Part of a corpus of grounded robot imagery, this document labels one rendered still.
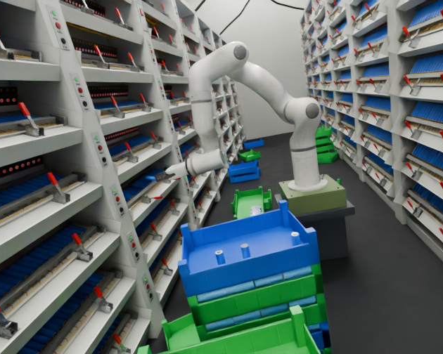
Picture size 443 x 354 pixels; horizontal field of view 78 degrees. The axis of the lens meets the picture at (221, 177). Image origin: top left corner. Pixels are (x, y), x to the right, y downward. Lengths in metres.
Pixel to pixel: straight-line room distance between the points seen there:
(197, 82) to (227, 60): 0.15
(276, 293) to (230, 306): 0.11
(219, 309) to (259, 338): 0.12
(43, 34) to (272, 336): 0.99
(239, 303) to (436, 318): 0.80
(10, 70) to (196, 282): 0.68
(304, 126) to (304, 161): 0.18
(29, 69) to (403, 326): 1.40
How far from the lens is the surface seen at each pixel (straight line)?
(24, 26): 1.09
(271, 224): 0.81
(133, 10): 1.70
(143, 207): 1.25
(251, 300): 0.67
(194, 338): 1.25
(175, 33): 2.34
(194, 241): 0.80
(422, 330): 1.24
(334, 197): 1.35
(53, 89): 1.04
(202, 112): 1.17
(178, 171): 1.23
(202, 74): 1.18
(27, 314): 0.84
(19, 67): 0.91
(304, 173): 1.36
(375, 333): 1.20
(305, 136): 1.32
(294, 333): 0.60
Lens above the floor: 0.87
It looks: 16 degrees down
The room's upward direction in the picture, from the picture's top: 13 degrees counter-clockwise
